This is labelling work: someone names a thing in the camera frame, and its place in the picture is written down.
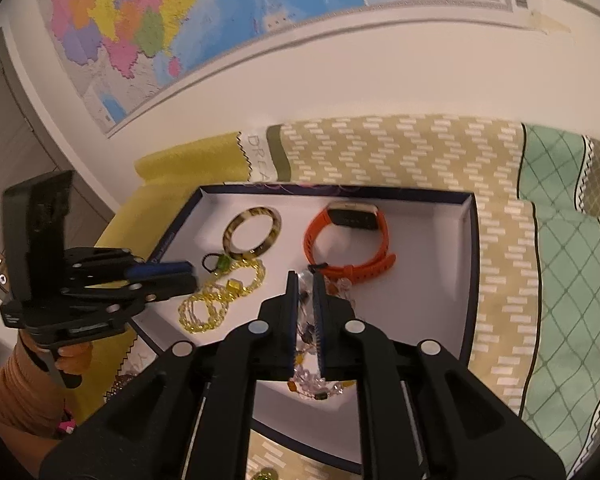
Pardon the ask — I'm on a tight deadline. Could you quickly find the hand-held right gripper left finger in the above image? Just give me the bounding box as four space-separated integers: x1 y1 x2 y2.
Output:
40 270 301 480

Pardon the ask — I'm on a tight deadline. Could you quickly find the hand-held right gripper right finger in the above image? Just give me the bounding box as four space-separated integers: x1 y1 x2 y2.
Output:
310 272 566 480

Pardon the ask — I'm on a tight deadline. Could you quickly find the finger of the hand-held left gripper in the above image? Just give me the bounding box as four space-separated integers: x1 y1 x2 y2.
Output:
62 247 198 286
60 279 199 313

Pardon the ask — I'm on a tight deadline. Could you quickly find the yellow bead necklace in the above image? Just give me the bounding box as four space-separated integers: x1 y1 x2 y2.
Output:
177 252 268 335

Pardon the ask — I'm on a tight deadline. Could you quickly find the clear mixed bead bracelet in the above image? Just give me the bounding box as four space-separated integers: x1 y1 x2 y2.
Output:
287 270 358 402

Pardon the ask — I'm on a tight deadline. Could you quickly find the tortoiseshell bangle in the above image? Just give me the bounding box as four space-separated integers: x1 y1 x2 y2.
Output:
223 206 283 261

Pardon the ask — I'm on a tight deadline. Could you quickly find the orange smart watch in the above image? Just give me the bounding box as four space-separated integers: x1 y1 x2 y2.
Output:
303 201 397 281

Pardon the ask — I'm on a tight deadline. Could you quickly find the purple bead necklace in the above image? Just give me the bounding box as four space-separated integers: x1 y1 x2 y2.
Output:
102 367 146 403

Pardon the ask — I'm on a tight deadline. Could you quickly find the dark blue cardboard box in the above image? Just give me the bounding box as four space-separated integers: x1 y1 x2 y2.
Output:
130 184 481 476

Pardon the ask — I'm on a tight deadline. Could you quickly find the person's left hand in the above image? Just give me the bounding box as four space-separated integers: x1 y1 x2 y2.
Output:
55 341 95 380

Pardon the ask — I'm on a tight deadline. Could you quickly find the grey wooden door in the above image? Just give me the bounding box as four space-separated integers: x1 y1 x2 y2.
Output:
0 27 123 311

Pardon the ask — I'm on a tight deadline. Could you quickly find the patchwork printed bed sheet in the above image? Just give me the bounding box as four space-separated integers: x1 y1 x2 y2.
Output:
65 115 600 480

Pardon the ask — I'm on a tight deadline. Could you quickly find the beige tape strip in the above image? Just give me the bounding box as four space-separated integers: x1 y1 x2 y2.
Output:
527 10 574 37

